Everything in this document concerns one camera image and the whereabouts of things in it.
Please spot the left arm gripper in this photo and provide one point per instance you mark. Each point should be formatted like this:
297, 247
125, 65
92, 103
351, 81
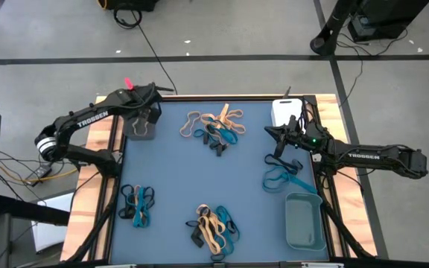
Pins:
151, 98

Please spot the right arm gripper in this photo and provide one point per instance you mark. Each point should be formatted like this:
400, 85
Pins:
298, 136

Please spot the white plastic basket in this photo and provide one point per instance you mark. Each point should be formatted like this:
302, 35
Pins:
285, 111

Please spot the small black rubber band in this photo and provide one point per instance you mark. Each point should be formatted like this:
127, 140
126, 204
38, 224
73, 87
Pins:
231, 226
206, 213
214, 257

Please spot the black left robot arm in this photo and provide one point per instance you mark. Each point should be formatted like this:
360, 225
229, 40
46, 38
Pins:
91, 120

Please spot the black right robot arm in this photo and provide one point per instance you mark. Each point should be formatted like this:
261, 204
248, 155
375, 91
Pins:
363, 155

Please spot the dark grey plastic basket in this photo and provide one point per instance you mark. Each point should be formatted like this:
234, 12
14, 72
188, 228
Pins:
129, 134

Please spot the pink tape tag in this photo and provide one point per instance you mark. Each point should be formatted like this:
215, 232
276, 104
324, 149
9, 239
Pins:
129, 84

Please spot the grey-green plastic basket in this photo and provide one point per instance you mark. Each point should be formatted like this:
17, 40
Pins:
304, 223

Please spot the black pole stand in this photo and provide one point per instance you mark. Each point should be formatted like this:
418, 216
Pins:
324, 42

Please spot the black box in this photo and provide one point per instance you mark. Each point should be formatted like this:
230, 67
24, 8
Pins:
132, 3

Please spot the black power adapter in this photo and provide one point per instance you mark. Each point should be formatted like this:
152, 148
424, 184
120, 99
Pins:
41, 172

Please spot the black stand bar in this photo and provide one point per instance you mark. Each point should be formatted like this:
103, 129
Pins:
32, 212

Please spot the black equipment case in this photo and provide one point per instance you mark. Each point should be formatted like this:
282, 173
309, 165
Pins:
386, 18

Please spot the black aluminium table frame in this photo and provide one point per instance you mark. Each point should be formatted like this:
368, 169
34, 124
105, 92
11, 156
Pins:
237, 99

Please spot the white bracket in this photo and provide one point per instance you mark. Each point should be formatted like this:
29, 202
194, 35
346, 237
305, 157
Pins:
115, 265
322, 265

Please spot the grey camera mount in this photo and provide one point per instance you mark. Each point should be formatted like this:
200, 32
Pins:
219, 265

